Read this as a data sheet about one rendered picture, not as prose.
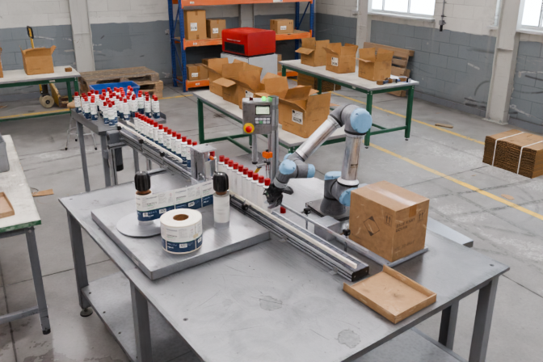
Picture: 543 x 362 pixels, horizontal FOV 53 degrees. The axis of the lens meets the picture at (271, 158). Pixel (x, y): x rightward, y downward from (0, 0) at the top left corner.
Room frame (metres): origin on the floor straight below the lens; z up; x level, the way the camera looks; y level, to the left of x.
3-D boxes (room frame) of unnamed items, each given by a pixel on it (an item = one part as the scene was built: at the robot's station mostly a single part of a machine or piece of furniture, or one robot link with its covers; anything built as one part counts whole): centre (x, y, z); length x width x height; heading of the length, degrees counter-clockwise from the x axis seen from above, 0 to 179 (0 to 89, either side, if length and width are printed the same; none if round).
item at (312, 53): (8.07, -0.64, 0.97); 0.51 x 0.36 x 0.37; 122
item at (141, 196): (2.60, 0.67, 1.04); 0.09 x 0.09 x 0.29
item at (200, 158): (3.11, 0.41, 1.01); 0.14 x 0.13 x 0.26; 36
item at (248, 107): (2.96, 0.08, 1.38); 0.17 x 0.10 x 0.19; 91
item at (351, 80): (7.56, -0.99, 0.39); 2.20 x 0.80 x 0.78; 29
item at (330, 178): (2.84, -0.36, 1.02); 0.13 x 0.12 x 0.14; 22
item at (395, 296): (2.02, -0.51, 0.85); 0.30 x 0.26 x 0.04; 36
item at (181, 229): (2.39, 0.44, 0.95); 0.20 x 0.20 x 0.14
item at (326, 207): (2.85, -0.36, 0.90); 0.15 x 0.15 x 0.10
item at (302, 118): (4.65, -0.31, 0.97); 0.51 x 0.39 x 0.37; 125
